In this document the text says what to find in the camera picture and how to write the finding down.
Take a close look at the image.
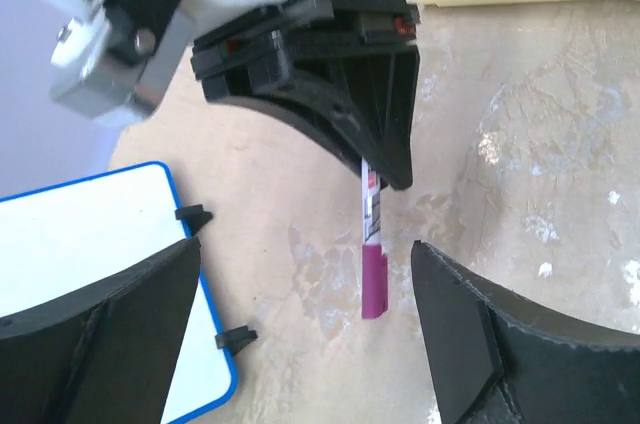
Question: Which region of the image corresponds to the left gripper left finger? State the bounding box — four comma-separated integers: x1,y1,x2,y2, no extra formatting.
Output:
1,238,201,423

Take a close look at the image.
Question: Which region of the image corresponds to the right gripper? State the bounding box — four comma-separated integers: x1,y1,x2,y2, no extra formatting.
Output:
191,0,419,190

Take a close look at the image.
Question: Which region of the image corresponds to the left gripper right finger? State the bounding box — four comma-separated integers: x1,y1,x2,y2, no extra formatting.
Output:
411,241,639,423

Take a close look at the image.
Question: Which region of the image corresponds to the blue framed whiteboard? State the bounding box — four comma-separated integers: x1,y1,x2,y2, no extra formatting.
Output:
1,161,238,423

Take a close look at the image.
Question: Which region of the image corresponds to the purple whiteboard marker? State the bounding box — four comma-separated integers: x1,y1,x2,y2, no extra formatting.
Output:
361,159,388,319

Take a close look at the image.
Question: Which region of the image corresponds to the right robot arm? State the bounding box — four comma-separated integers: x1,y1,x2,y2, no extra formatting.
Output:
191,0,420,190

